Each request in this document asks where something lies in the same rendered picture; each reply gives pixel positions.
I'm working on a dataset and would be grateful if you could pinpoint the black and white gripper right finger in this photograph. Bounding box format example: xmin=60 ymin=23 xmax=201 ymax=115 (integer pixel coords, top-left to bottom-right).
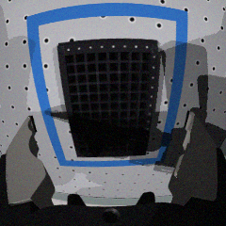
xmin=169 ymin=110 xmax=226 ymax=226

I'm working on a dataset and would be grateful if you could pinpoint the black well plate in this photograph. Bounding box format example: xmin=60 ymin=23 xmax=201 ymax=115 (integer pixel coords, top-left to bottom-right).
xmin=57 ymin=39 xmax=158 ymax=157

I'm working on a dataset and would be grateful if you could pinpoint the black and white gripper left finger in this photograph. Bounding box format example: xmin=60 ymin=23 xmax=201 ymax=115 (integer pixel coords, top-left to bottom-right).
xmin=0 ymin=115 xmax=55 ymax=226

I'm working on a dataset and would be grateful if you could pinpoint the blue tape outline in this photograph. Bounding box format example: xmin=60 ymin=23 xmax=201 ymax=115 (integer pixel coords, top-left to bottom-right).
xmin=26 ymin=3 xmax=187 ymax=167

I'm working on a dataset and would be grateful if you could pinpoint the grey perforated base plate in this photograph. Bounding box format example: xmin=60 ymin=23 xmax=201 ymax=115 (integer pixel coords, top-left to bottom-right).
xmin=0 ymin=0 xmax=226 ymax=199

